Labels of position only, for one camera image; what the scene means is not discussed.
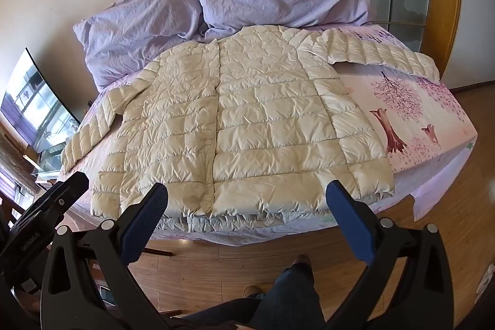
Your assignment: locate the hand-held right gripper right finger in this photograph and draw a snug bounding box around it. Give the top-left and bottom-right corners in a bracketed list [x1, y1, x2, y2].
[325, 180, 455, 330]

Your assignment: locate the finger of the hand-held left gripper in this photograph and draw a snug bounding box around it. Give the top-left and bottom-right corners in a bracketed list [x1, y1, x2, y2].
[50, 171, 89, 215]

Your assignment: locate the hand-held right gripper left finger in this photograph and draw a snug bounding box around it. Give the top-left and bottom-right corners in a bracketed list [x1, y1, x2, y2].
[41, 182, 171, 330]

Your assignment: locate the cream quilted down jacket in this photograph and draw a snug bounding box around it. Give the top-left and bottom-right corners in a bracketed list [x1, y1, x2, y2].
[61, 25, 441, 234]

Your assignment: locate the flat screen television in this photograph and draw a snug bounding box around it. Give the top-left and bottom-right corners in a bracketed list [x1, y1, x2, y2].
[0, 48, 82, 153]

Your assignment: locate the person's leg in jeans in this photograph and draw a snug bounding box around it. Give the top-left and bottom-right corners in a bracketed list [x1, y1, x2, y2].
[182, 262, 326, 330]

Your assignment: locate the floral printed bed sheet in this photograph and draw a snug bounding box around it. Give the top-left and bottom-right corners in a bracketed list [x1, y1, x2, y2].
[58, 24, 478, 247]

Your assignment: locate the lavender blanket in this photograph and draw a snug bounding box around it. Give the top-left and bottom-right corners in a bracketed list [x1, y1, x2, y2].
[73, 0, 205, 91]

